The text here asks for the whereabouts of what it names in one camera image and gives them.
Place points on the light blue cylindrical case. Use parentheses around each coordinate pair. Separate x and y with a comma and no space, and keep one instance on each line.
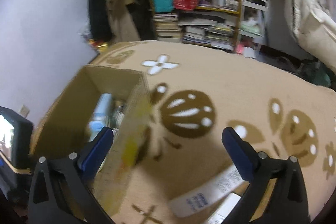
(100,115)

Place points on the white paper booklet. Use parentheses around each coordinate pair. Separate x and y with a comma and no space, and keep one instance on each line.
(224,209)

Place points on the snack bag on floor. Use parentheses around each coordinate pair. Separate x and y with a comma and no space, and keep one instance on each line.
(98,46)

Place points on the stack of books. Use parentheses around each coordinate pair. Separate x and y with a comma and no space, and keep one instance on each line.
(201,28)

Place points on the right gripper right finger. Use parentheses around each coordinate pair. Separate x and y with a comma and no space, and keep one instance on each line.
(288,200)

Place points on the white side rack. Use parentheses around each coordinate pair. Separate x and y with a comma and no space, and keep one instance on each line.
(252,28)

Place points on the beige patterned blanket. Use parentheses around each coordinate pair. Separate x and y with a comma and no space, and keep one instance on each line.
(196,92)

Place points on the white label strip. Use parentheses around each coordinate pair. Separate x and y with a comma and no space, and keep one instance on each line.
(207,194)

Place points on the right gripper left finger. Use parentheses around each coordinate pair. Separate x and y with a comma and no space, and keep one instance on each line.
(59,191)

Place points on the brown cardboard box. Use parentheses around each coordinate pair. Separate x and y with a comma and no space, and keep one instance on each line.
(99,96)

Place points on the black device with screen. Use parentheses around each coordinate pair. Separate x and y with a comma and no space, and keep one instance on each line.
(16,134)

